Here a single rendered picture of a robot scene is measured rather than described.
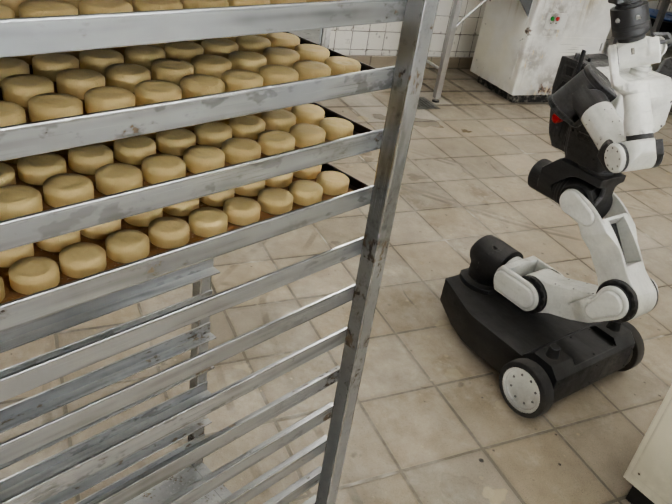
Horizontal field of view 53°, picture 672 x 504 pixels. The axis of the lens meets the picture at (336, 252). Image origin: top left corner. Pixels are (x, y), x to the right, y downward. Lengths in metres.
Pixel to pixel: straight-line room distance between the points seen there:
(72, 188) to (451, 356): 2.02
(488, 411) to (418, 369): 0.29
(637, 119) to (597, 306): 0.71
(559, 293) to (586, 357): 0.24
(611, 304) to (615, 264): 0.13
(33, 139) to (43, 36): 0.09
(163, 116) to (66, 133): 0.10
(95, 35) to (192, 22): 0.10
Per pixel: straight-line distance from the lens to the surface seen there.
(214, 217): 0.88
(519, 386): 2.42
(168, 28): 0.70
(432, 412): 2.35
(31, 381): 0.81
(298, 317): 1.03
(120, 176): 0.78
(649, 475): 2.23
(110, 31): 0.67
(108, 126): 0.69
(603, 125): 1.98
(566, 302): 2.48
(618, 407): 2.68
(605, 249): 2.33
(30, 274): 0.78
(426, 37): 0.93
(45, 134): 0.67
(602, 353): 2.56
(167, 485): 1.85
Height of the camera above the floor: 1.58
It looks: 31 degrees down
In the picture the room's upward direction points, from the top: 9 degrees clockwise
